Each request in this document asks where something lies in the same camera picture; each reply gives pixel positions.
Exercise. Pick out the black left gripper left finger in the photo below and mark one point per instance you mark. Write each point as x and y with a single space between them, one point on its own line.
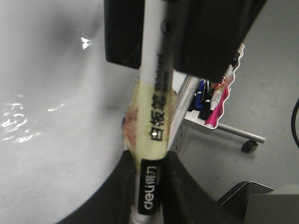
123 22

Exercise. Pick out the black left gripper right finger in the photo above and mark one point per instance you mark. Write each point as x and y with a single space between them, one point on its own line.
208 33

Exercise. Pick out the black and white whiteboard marker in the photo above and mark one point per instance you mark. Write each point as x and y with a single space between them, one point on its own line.
154 107

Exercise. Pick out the white whiteboard stand leg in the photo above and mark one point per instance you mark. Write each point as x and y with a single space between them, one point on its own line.
241 133

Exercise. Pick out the white whiteboard surface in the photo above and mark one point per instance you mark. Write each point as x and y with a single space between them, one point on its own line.
61 106

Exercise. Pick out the white marker in tray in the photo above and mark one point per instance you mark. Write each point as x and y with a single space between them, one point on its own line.
216 97

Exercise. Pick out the blue marker in tray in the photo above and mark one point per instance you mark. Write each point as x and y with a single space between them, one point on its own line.
202 91

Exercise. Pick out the black marker in tray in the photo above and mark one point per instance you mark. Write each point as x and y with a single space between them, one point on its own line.
205 111

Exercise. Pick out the white marker tray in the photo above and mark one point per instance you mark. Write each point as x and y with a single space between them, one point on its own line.
192 119

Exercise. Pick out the pink marker in tray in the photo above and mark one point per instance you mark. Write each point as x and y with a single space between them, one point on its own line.
212 120

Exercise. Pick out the red ball taped to marker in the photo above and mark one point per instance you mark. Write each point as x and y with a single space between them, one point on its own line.
129 124

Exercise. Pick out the black caster wheel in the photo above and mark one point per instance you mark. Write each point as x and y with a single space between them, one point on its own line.
249 146

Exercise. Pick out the grey metal box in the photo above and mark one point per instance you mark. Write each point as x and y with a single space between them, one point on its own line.
255 203

